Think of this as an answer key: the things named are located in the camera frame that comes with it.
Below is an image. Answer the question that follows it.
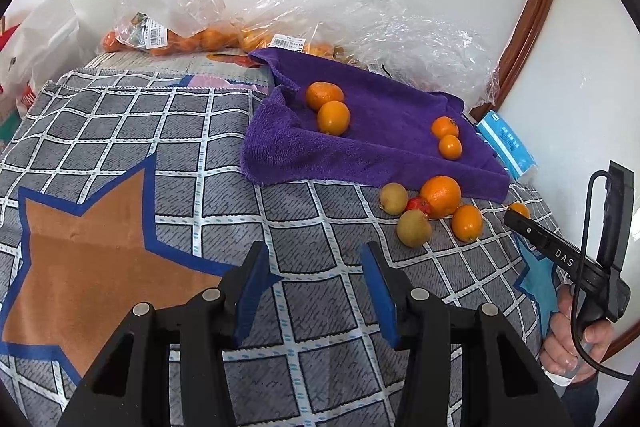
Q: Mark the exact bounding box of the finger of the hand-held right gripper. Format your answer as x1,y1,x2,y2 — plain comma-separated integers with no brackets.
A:
503,208,548,255

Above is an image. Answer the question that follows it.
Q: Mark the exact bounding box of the person's right hand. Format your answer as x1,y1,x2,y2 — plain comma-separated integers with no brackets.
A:
542,284,616,381

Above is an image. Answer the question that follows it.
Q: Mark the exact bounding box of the purple towel lined tray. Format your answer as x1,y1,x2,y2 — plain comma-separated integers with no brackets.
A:
240,47,511,202

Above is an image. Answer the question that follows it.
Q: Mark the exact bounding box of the blue tissue pack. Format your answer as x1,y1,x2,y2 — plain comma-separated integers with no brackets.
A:
475,111,538,182

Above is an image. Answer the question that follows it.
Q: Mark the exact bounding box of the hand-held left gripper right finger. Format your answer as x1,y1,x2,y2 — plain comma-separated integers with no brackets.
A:
361,242,573,427

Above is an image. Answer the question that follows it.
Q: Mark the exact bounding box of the large crumpled clear plastic bag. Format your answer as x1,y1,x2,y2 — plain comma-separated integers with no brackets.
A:
342,0,501,108

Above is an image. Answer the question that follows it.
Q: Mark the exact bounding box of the mandarin orange with stem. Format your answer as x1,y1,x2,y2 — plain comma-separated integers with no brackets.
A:
431,116,459,140

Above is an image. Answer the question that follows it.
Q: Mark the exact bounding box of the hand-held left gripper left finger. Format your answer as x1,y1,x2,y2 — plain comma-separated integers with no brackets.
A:
57,241,271,427

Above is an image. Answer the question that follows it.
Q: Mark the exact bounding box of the yellow-green kiwi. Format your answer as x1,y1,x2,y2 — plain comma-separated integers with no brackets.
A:
378,183,409,215
396,209,431,249

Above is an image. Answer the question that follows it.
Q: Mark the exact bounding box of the small red fruit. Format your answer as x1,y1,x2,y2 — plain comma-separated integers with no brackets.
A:
405,197,432,218

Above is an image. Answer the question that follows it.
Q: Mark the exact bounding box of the printed cardboard box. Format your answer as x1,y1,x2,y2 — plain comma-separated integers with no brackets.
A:
85,47,275,88

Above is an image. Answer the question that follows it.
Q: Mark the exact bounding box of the grey checkered blanket with stars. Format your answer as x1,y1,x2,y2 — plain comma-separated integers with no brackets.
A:
0,69,571,427

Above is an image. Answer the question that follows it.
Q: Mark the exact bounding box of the white plastic bag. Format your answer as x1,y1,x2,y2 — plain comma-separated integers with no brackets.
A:
0,0,98,120

